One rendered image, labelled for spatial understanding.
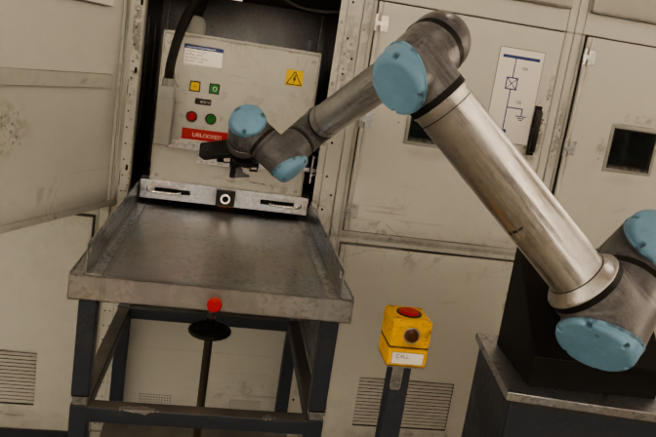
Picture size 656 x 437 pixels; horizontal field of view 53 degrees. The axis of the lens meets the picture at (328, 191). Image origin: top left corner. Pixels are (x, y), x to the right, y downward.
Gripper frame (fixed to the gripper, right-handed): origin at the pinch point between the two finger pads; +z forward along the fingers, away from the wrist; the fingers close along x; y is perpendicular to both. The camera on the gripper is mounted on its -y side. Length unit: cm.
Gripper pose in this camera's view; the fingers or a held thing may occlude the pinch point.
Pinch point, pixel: (231, 168)
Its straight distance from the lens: 197.5
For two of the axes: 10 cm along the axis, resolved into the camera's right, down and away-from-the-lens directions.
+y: 9.8, 1.2, 1.6
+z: -1.9, 3.1, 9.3
